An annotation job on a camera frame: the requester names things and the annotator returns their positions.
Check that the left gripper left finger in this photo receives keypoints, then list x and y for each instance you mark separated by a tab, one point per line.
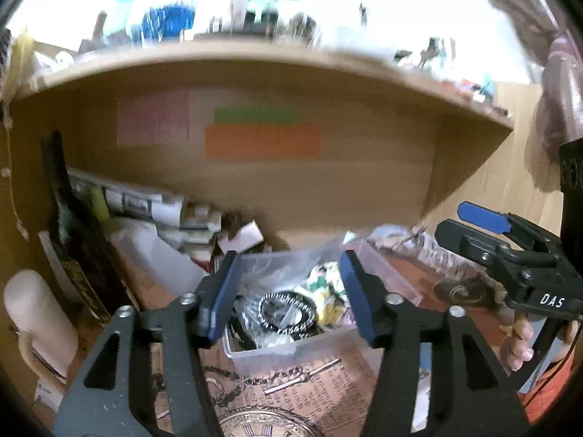
113	394

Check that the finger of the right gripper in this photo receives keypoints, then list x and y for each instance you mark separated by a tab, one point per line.
487	219
478	245

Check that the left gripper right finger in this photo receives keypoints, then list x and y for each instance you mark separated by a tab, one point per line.
470	393

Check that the clear plastic storage box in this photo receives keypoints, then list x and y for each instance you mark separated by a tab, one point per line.
293	355

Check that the clear plastic bag with beads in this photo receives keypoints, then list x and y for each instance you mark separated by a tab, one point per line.
287	271

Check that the green knitted cloth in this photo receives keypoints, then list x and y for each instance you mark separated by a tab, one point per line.
326	276

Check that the person's right hand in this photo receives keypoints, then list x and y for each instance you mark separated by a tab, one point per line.
516	349

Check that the beige cylindrical container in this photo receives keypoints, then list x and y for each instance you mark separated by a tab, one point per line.
33	308

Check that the wooden shelf board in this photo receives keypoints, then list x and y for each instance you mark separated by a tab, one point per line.
258	66

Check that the dark wine bottle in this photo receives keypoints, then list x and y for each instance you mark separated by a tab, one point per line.
77	239

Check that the stack of papers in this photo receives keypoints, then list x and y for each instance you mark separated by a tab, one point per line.
189	227

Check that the white folded card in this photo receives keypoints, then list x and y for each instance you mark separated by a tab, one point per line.
247	237

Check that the pink striped curtain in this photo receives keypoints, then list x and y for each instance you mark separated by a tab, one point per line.
550	39

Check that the orange sticky note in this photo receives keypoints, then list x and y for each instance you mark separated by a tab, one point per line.
256	142

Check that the green sticky note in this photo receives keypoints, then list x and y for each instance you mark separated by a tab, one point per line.
254	115

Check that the pink sticky note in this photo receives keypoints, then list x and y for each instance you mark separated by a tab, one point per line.
153	118

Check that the teal spray bottle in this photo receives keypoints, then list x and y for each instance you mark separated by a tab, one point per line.
117	16

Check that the blue crystal glass bottle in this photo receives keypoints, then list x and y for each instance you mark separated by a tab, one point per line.
167	19

